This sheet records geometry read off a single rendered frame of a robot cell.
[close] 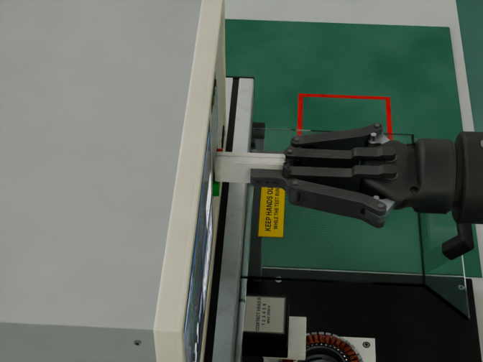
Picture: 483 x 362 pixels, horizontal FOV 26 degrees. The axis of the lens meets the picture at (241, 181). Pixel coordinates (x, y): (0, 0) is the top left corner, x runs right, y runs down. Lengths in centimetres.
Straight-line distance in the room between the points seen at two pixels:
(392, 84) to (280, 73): 20
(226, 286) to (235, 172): 12
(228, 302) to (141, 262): 24
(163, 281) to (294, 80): 110
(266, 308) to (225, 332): 27
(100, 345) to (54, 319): 4
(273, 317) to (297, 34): 81
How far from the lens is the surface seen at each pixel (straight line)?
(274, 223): 119
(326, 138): 107
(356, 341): 145
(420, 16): 205
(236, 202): 115
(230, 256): 109
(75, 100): 97
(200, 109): 95
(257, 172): 104
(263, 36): 197
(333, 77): 188
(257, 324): 128
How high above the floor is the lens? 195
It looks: 45 degrees down
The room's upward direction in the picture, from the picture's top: straight up
